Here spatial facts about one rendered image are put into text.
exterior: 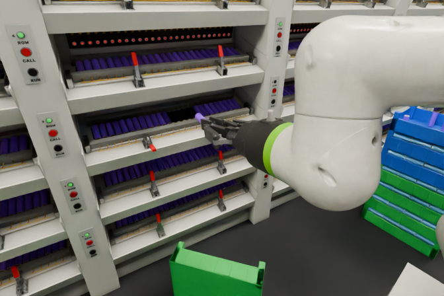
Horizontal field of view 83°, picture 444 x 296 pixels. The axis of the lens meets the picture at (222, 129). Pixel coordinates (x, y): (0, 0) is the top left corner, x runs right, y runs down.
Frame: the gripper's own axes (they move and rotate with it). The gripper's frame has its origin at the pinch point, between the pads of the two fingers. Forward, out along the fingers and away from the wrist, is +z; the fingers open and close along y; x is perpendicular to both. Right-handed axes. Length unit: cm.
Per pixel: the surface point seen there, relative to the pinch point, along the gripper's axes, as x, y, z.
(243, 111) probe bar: 4.1, -25.1, 24.6
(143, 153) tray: 9.4, 14.4, 21.3
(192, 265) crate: 45.9, 8.2, 10.3
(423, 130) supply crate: 18, -81, -10
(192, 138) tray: 8.7, -2.1, 21.5
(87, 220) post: 26.7, 33.7, 25.1
